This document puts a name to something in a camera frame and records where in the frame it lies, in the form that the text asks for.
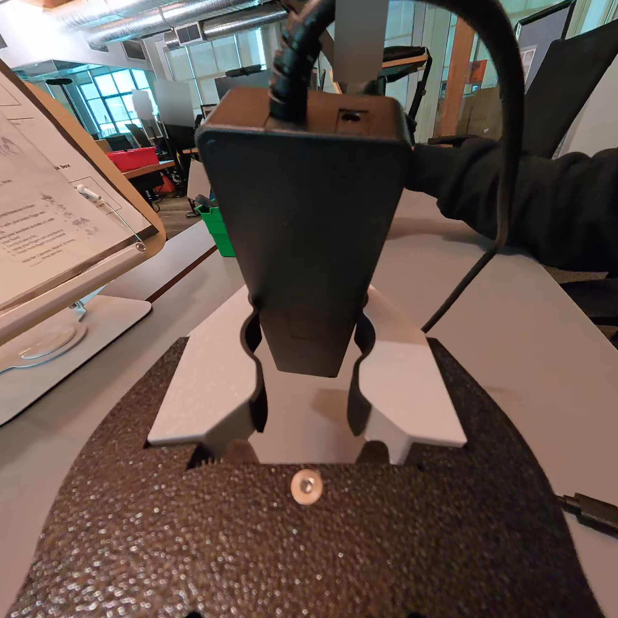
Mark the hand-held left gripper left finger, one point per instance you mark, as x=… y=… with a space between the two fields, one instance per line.
x=198 y=396

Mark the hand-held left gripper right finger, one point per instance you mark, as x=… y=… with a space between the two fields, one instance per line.
x=410 y=396

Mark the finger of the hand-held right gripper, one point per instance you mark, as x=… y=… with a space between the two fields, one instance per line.
x=359 y=43

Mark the tall black usb hub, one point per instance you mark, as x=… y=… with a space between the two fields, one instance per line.
x=304 y=217

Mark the person's right forearm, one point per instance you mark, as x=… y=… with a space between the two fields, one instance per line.
x=531 y=203

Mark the large dark screen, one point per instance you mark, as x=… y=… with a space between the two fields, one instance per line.
x=236 y=91

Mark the green plastic bin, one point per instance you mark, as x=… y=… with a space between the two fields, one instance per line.
x=219 y=231

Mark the grey notice board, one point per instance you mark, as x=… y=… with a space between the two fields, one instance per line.
x=536 y=34

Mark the black high back chair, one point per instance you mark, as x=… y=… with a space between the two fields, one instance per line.
x=569 y=96

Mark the instruction sheet stand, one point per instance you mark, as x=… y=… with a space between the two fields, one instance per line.
x=58 y=207

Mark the red plastic bin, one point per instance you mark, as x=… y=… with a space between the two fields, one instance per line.
x=133 y=159

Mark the wooden post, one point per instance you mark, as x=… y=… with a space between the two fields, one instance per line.
x=456 y=82

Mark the silver ventilation duct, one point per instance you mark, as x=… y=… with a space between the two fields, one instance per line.
x=145 y=21

